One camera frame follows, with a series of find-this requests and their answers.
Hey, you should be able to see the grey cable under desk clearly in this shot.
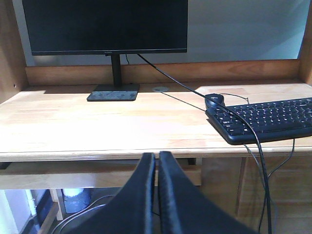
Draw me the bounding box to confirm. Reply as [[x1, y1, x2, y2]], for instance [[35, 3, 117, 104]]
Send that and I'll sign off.
[[51, 195, 115, 234]]

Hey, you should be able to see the black monitor cable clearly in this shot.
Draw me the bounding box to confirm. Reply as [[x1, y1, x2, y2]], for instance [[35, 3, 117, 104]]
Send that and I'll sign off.
[[136, 53, 273, 234]]

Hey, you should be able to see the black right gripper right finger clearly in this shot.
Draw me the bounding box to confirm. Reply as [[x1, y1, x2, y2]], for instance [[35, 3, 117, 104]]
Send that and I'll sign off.
[[158, 151, 255, 234]]

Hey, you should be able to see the black keyboard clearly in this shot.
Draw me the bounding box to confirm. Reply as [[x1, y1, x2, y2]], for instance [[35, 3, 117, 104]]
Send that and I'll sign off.
[[206, 97, 312, 145]]

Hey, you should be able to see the wooden desk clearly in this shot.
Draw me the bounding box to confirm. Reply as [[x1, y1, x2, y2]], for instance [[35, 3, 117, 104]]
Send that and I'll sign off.
[[0, 0, 312, 234]]

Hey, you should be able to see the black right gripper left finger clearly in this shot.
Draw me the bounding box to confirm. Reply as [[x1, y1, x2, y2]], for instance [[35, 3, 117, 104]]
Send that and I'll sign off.
[[63, 153, 156, 234]]

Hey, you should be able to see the black computer mouse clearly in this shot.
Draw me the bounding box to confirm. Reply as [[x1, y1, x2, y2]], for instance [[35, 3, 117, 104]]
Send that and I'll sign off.
[[205, 93, 224, 109]]

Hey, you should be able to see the thin mouse cable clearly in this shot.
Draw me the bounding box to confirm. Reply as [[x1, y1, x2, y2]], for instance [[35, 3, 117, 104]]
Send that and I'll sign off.
[[220, 93, 250, 104]]

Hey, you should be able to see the black computer monitor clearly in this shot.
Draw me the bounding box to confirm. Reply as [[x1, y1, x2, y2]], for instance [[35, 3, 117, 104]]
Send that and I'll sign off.
[[22, 0, 188, 101]]

